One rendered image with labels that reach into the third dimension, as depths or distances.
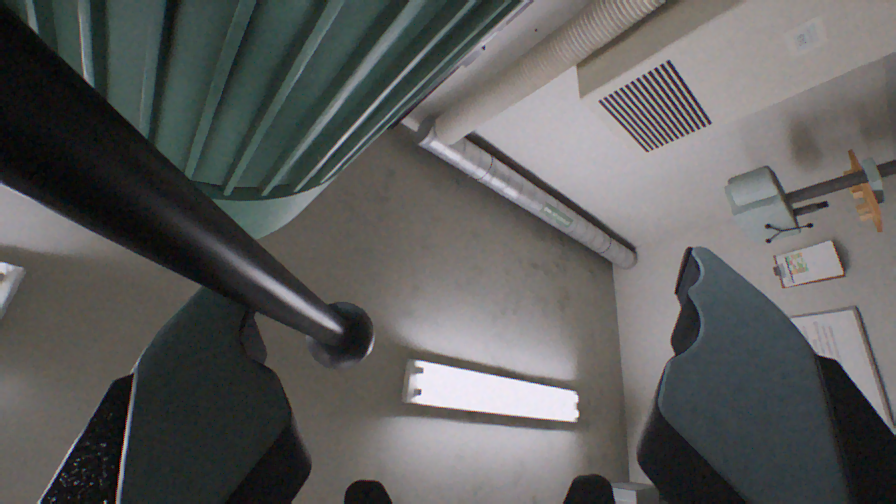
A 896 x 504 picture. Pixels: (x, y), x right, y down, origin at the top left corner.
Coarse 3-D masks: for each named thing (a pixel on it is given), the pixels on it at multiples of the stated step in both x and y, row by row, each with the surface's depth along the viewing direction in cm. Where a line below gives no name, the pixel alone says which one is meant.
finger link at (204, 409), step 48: (192, 336) 8; (240, 336) 8; (144, 384) 7; (192, 384) 7; (240, 384) 7; (144, 432) 6; (192, 432) 6; (240, 432) 6; (288, 432) 6; (144, 480) 5; (192, 480) 5; (240, 480) 5; (288, 480) 6
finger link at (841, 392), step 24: (816, 360) 7; (840, 384) 6; (840, 408) 6; (864, 408) 6; (840, 432) 5; (864, 432) 5; (888, 432) 5; (864, 456) 5; (888, 456) 5; (864, 480) 5; (888, 480) 5
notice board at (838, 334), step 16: (800, 320) 213; (816, 320) 207; (832, 320) 202; (848, 320) 196; (816, 336) 205; (832, 336) 199; (848, 336) 194; (864, 336) 189; (816, 352) 203; (832, 352) 197; (848, 352) 192; (864, 352) 187; (848, 368) 190; (864, 368) 185; (864, 384) 183; (880, 384) 178; (880, 400) 176
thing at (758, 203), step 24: (768, 168) 159; (864, 168) 151; (888, 168) 146; (744, 192) 165; (768, 192) 160; (792, 192) 172; (816, 192) 164; (864, 192) 162; (744, 216) 175; (768, 216) 174; (792, 216) 174; (864, 216) 166; (768, 240) 194
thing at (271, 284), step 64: (0, 0) 3; (0, 64) 3; (64, 64) 3; (0, 128) 3; (64, 128) 3; (128, 128) 4; (64, 192) 4; (128, 192) 4; (192, 192) 6; (192, 256) 6; (256, 256) 8; (320, 320) 13
